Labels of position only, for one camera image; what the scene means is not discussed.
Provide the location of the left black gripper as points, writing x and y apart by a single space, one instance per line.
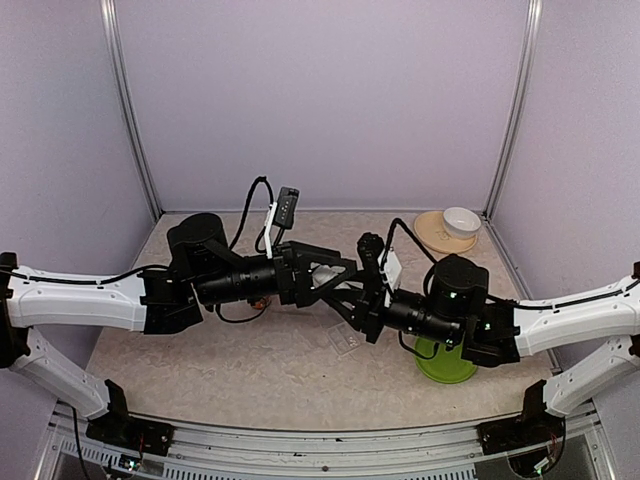
299 257

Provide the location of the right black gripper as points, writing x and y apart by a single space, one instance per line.
371 302

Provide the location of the clear plastic pill organizer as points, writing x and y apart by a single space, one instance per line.
343 339

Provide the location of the small white pill bottle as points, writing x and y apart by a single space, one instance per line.
322 274

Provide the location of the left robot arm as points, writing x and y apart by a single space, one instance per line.
204 273

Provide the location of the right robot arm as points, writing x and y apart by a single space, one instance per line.
455 310

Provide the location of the round wooden plate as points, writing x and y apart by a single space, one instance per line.
430 230

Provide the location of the green plate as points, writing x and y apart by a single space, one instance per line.
442 365

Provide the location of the white bowl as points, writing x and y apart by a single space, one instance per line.
461 223

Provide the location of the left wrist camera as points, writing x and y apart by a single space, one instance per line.
280 218

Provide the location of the front aluminium rail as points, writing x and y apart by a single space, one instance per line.
200 451

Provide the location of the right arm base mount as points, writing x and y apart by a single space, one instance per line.
532 426

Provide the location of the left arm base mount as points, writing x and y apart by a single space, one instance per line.
117 427

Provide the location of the right aluminium frame post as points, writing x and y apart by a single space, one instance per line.
525 67

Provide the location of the aluminium frame post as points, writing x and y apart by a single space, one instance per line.
109 16
525 67

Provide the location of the left aluminium frame post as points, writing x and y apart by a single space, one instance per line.
109 16

